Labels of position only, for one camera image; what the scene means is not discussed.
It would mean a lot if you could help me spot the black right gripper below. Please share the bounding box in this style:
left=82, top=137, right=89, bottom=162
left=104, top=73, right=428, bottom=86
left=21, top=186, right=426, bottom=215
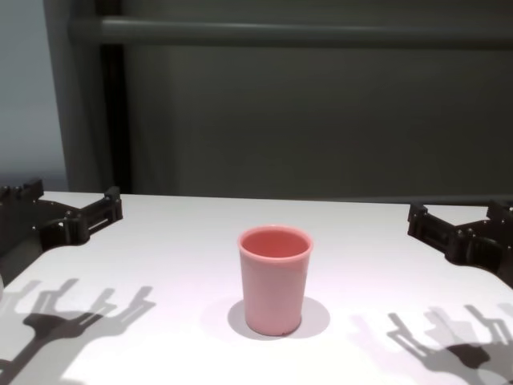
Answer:
left=407, top=199, right=513, bottom=290

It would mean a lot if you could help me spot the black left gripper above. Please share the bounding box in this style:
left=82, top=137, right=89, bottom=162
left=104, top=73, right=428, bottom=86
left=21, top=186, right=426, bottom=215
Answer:
left=0, top=178, right=123, bottom=278

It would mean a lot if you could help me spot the pink plastic cup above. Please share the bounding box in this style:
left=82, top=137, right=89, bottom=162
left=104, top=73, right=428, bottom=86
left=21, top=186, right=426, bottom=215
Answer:
left=236, top=224, right=315, bottom=337

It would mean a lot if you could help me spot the black vertical post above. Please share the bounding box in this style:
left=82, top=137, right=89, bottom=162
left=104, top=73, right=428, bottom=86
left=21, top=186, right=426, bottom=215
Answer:
left=99, top=42, right=133, bottom=194

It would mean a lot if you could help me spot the grey vertical frame pillar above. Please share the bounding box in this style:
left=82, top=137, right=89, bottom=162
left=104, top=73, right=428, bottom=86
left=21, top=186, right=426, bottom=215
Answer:
left=42, top=0, right=106, bottom=193

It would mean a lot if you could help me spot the grey horizontal rail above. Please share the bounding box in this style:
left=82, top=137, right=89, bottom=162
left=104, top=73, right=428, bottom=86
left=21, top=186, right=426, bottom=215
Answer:
left=70, top=16, right=513, bottom=43

